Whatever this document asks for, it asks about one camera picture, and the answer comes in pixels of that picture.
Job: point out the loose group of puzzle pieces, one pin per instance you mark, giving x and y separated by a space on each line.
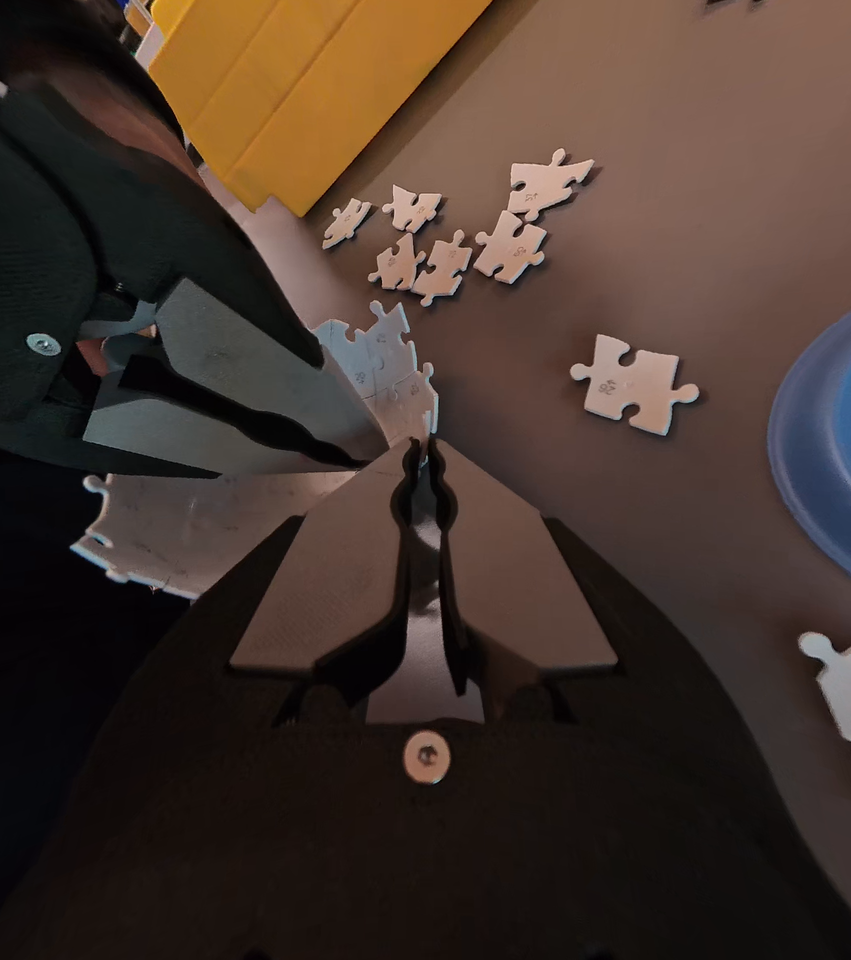
508 251

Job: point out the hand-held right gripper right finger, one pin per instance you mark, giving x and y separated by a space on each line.
523 592

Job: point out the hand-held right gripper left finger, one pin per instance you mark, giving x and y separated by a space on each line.
320 592

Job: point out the partly built puzzle ball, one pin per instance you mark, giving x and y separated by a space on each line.
193 525

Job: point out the yellow plastic bin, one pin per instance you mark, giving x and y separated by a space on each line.
283 90

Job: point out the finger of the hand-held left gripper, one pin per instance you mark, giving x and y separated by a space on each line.
170 442
245 375

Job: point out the blue plastic stand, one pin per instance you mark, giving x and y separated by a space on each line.
845 450

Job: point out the person's dark clothed torso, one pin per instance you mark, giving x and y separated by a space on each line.
20 675

